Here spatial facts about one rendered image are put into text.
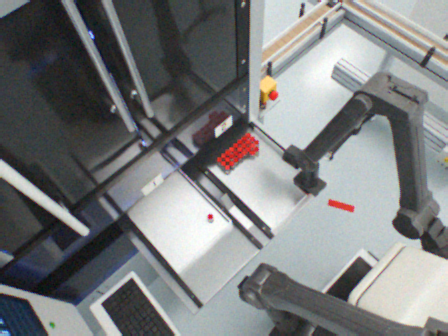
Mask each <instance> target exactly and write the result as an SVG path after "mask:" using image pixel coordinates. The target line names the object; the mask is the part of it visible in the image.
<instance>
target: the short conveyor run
mask: <svg viewBox="0 0 448 336"><path fill-rule="evenodd" d="M328 1H329V0H322V2H320V3H319V4H318V5H316V6H315V7H314V8H312V9H311V10H310V11H309V12H307V13H306V12H305V11H304V7H305V3H304V2H302V3H301V7H302V8H300V10H299V19H298V20H297V21H295V22H294V23H292V25H290V26H289V27H288V28H286V29H285V30H283V31H282V33H279V35H277V36H276V37H275V38H273V39H272V40H270V41H269V43H266V45H264V46H263V47H262V58H261V75H262V74H263V73H266V74H267V75H268V76H269V77H271V78H272V79H273V80H275V79H277V77H279V76H280V75H281V74H282V73H284V71H287V69H288V68H290V67H291V66H292V65H294V63H296V62H297V61H299V60H300V58H302V57H303V56H305V55H306V54H307V53H308V52H310V51H311V50H312V49H313V48H315V46H317V45H318V44H319V43H321V42H322V41H323V40H325V38H327V36H330V34H331V33H333V32H334V31H335V30H337V28H339V27H340V26H341V25H342V23H343V18H344V15H345V10H342V9H341V10H340V9H339V8H340V6H341V4H342V3H338V4H337V5H332V4H331V3H329V2H328Z"/></svg>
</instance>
